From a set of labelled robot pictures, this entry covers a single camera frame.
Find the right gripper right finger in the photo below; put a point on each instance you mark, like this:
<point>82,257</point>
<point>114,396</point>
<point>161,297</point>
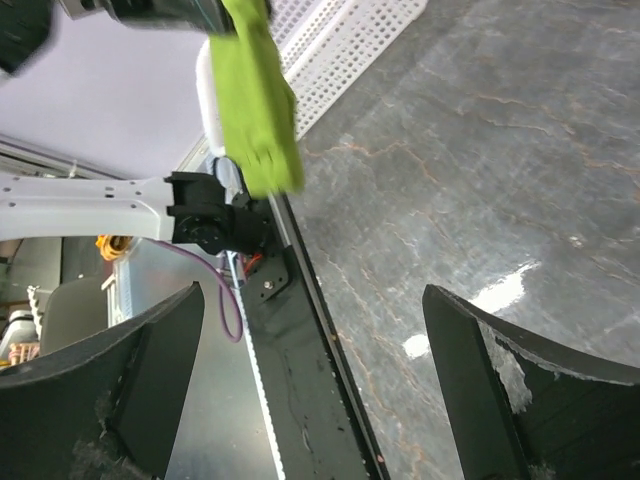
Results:
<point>522,406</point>

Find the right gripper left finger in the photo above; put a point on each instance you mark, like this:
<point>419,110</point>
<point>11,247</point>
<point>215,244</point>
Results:
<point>106,407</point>

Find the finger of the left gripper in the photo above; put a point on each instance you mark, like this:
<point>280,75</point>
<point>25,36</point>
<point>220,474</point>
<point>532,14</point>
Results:
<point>205,16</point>

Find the green paper napkin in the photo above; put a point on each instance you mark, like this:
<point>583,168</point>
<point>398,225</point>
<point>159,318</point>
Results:
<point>256,105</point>

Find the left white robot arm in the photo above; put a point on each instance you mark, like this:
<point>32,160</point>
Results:
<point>181,208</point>

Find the empty white plastic basket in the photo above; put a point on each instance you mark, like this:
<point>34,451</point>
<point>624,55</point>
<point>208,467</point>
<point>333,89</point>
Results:
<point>326,45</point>

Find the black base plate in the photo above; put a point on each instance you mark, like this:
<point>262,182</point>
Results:
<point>321,427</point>

